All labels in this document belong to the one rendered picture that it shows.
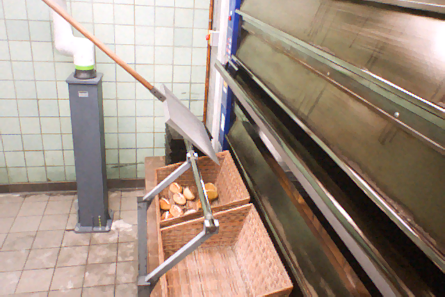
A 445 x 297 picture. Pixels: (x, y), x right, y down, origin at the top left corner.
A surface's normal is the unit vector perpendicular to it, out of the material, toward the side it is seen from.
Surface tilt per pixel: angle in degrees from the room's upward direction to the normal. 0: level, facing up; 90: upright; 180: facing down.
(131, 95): 90
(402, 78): 70
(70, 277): 0
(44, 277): 0
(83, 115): 90
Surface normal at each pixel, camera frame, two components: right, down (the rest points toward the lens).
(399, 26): -0.89, -0.30
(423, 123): -0.98, 0.01
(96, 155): 0.14, 0.40
